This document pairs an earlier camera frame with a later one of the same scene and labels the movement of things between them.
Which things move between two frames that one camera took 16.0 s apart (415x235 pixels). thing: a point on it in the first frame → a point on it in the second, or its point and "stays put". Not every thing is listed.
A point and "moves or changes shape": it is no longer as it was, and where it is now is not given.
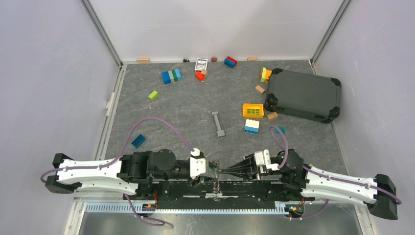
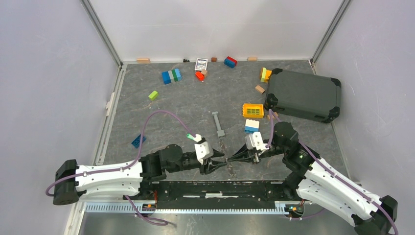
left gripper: (197, 180) → (213, 165)
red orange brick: (199, 76) stays put
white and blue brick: (251, 127) stays put
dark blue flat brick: (138, 141) stays put
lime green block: (152, 96) stays put
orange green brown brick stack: (265, 75) stays put
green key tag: (212, 167) moves or changes shape
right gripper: (243, 169) → (252, 155)
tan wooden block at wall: (143, 60) stays put
